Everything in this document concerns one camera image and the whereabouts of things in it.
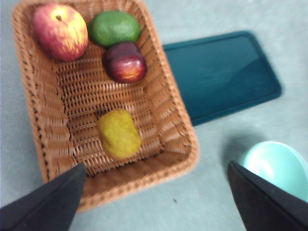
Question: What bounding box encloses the yellow-brown kiwi fruit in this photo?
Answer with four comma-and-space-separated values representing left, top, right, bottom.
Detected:
96, 108, 142, 159

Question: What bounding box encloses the brown wicker basket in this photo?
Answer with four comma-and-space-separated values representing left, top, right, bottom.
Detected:
11, 0, 200, 212

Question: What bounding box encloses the dark teal rectangular tray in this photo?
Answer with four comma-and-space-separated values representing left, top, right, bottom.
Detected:
162, 30, 282, 127

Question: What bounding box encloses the green avocado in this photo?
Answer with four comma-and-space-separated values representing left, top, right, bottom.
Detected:
87, 10, 142, 48

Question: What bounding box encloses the red yellow apple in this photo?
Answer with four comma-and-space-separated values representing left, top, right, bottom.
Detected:
32, 2, 89, 62

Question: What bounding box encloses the mint green bowl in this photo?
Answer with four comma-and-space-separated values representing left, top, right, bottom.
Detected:
237, 141, 308, 203

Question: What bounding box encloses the dark red plum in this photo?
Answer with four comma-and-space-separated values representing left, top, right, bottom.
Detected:
103, 41, 148, 84

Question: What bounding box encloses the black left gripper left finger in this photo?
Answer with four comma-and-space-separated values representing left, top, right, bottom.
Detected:
0, 163, 87, 231

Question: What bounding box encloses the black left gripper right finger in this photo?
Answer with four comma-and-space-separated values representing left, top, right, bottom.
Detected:
228, 160, 308, 231

